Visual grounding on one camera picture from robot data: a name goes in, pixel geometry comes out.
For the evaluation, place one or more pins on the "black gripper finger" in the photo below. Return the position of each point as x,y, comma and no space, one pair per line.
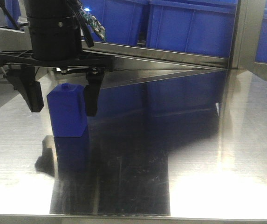
22,77
91,90

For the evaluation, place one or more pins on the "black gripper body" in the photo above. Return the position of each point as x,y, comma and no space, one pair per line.
84,59

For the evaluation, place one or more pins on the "blue square bottle part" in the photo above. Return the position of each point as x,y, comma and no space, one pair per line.
66,106

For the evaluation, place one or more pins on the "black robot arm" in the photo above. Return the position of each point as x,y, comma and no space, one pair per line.
56,29

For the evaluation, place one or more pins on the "blue bin centre left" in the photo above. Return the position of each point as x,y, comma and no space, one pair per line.
122,19

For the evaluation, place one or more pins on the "blue bin far left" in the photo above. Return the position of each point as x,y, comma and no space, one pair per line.
16,8

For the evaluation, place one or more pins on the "blue bin centre right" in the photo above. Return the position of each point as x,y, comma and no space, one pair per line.
203,27

